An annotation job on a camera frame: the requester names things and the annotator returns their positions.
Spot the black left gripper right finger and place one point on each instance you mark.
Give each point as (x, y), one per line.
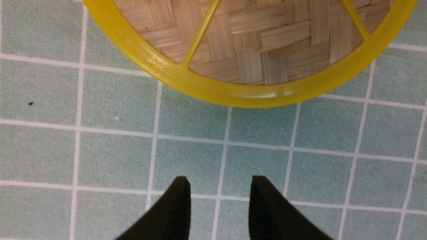
(272, 217)

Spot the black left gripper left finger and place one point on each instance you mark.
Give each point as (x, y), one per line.
(168, 219)

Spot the yellow woven steamer lid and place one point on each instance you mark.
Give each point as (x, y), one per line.
(251, 53)

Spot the green checkered tablecloth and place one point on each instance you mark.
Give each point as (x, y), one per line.
(84, 135)

